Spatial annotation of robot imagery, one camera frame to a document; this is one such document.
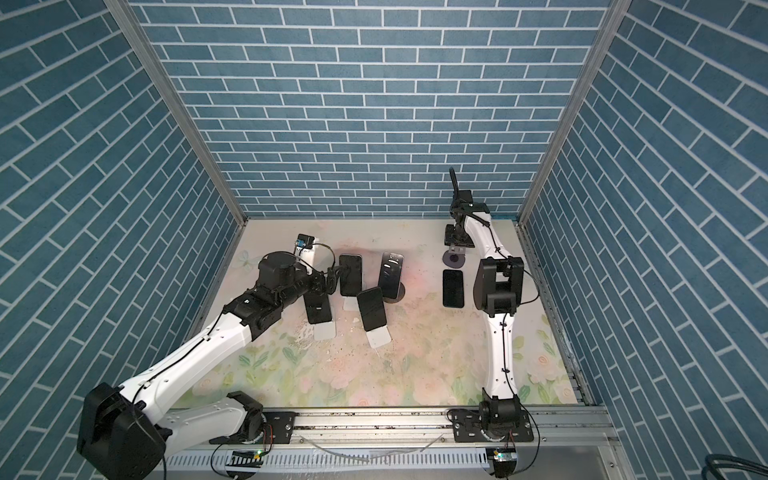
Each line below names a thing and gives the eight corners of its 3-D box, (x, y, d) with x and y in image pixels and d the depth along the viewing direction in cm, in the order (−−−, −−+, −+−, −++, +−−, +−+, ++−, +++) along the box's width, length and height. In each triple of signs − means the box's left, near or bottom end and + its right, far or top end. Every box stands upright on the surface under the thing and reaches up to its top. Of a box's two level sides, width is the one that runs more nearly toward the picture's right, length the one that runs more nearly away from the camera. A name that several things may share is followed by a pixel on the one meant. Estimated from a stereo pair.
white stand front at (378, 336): (372, 350, 89) (371, 344, 86) (366, 336, 92) (365, 330, 88) (392, 341, 91) (391, 336, 87) (386, 328, 93) (385, 322, 90)
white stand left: (315, 342, 90) (311, 335, 86) (315, 331, 93) (311, 323, 89) (336, 338, 91) (333, 331, 87) (335, 327, 94) (332, 319, 89)
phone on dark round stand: (378, 303, 98) (376, 283, 89) (384, 272, 106) (383, 251, 97) (397, 306, 98) (397, 286, 88) (402, 275, 106) (403, 253, 96)
